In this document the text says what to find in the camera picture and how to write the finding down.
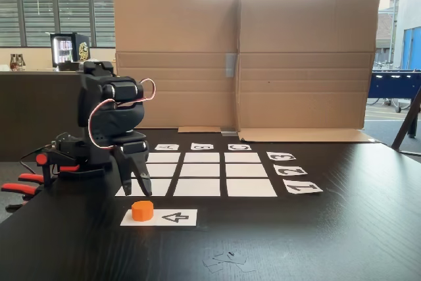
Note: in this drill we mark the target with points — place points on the round orange token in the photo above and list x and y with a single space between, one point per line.
142 210

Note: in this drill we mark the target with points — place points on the white paper grid square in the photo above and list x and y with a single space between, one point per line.
161 189
251 188
242 157
196 188
199 170
164 170
202 157
246 170
164 157

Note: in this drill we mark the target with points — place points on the paper sheet letter A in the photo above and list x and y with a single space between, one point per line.
158 148

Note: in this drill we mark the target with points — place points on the white arrow paper sheet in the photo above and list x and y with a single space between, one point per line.
177 218

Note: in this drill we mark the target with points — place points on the paper sheet letter B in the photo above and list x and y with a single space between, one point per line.
194 148

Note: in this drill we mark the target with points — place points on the paper sheet letter C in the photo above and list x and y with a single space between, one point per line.
231 148

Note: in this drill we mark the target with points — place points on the orange black bar clamp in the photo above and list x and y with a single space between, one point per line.
31 178
19 189

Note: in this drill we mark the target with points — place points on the black mini fridge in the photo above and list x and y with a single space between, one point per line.
82 50

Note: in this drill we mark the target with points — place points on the dark wooden counter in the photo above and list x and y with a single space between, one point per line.
19 113

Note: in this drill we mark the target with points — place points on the paper sheet number 3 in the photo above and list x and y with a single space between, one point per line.
271 158

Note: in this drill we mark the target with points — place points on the paper sheet number 2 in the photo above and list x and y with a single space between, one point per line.
279 173

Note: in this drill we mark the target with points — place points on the brown glass bottle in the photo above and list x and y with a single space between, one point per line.
20 63
13 63

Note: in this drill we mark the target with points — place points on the paper sheet number 1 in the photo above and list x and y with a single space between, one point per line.
289 191

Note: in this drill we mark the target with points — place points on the brown cardboard screen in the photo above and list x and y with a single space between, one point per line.
296 31

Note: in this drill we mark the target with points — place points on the black slanted stand leg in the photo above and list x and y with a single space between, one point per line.
406 126

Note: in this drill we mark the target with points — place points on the grey duct tape strip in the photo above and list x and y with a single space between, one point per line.
229 132
231 65

